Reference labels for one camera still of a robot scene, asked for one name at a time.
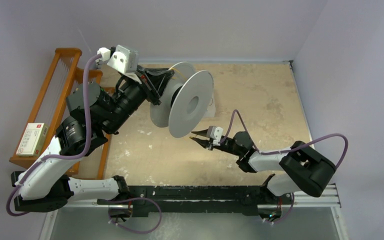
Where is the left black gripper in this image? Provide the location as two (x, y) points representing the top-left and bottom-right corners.
(102, 63), (174, 134)

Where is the grey cable spool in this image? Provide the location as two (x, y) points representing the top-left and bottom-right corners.
(150, 61), (214, 138)

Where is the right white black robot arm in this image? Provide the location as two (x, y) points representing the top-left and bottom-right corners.
(192, 127), (337, 204)

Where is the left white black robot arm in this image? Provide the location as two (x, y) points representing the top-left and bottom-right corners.
(6, 66), (175, 217)

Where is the clear plastic compartment tray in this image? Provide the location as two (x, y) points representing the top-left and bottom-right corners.
(203, 95), (216, 118)

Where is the orange wooden rack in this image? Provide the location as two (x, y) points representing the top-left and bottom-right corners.
(27, 47), (110, 180)

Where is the white red cardboard box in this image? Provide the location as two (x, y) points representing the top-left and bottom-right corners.
(15, 122), (49, 157)

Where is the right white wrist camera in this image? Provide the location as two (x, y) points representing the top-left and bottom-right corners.
(206, 125), (224, 146)

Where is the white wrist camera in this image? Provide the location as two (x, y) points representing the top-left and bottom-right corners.
(206, 125), (224, 146)
(95, 45), (141, 84)

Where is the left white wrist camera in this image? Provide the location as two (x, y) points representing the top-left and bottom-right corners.
(95, 45), (141, 84)

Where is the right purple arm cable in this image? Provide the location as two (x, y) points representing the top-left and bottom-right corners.
(220, 109), (349, 170)

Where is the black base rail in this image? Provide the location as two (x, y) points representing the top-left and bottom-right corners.
(98, 185), (292, 218)

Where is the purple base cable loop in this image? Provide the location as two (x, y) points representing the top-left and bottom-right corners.
(107, 194), (165, 234)

